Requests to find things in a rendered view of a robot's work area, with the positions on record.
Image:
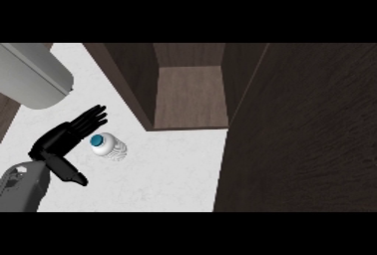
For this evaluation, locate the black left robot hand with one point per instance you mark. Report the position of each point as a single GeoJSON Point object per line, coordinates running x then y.
{"type": "Point", "coordinates": [61, 139]}

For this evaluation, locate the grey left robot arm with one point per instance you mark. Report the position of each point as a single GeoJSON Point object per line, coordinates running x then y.
{"type": "Point", "coordinates": [23, 189]}

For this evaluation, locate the clear blue-capped water bottle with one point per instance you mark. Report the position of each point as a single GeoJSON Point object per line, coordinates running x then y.
{"type": "Point", "coordinates": [109, 147]}

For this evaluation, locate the dark wooden cabinet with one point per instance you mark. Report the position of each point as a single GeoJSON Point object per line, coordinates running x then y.
{"type": "Point", "coordinates": [187, 93]}

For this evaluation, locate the dark wooden cabinet door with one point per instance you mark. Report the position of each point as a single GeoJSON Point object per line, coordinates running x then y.
{"type": "Point", "coordinates": [304, 132]}

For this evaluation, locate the pale grey rounded appliance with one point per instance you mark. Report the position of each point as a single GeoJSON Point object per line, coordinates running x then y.
{"type": "Point", "coordinates": [30, 76]}

